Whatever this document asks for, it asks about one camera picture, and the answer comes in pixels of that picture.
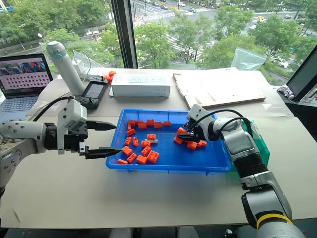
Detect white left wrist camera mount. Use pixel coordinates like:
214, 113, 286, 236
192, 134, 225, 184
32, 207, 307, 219
57, 99, 88, 155

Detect dark window frame post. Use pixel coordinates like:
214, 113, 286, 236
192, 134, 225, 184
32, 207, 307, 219
110, 0, 138, 69

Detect large orange toy brick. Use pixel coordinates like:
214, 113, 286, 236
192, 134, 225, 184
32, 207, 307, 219
147, 150, 160, 164

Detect flat cardboard sheet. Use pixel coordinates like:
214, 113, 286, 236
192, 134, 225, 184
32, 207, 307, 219
172, 71, 267, 110

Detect white power strip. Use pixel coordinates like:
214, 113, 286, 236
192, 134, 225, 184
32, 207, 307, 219
83, 67, 115, 78

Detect open silver laptop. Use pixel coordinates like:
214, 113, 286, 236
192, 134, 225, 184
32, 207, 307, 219
0, 53, 54, 114

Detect black handheld controller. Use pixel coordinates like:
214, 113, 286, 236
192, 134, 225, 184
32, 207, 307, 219
78, 76, 109, 110

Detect blue plastic bin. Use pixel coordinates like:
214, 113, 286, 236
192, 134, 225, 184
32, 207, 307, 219
106, 108, 232, 176

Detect white cardboard box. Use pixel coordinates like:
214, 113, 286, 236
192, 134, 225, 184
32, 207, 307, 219
108, 73, 172, 98

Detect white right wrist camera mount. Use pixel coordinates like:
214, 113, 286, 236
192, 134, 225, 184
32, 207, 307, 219
186, 104, 215, 132

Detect white power adapter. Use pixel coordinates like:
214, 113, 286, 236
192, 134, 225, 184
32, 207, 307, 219
72, 59, 84, 75

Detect clear plastic bag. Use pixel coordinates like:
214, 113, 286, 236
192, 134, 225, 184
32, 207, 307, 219
231, 47, 268, 70

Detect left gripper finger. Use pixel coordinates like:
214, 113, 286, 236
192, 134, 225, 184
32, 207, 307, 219
85, 146, 123, 160
87, 120, 117, 132

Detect black monitor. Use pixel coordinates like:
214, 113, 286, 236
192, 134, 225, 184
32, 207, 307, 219
285, 44, 317, 103

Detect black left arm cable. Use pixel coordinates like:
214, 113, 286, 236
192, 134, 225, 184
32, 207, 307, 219
33, 96, 75, 122

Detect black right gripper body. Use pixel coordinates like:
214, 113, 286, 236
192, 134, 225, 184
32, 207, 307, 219
190, 123, 209, 143

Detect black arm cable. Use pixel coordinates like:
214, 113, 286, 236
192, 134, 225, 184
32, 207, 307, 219
33, 96, 75, 122
197, 109, 256, 143

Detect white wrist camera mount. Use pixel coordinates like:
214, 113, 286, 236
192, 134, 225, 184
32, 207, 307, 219
186, 104, 215, 132
57, 99, 88, 155

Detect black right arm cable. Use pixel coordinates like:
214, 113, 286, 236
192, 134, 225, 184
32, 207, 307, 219
197, 109, 256, 143

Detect orange plastic part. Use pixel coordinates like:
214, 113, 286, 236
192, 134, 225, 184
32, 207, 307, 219
100, 70, 117, 83

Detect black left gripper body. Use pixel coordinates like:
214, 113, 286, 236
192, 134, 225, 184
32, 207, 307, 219
63, 123, 89, 156

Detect green plastic bin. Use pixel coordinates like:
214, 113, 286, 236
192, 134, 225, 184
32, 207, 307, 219
230, 119, 270, 175

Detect white insulated bottle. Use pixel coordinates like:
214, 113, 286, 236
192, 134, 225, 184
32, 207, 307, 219
46, 41, 86, 96

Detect small crumpled cloth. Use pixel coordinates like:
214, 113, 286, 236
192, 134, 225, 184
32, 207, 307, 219
276, 84, 296, 101

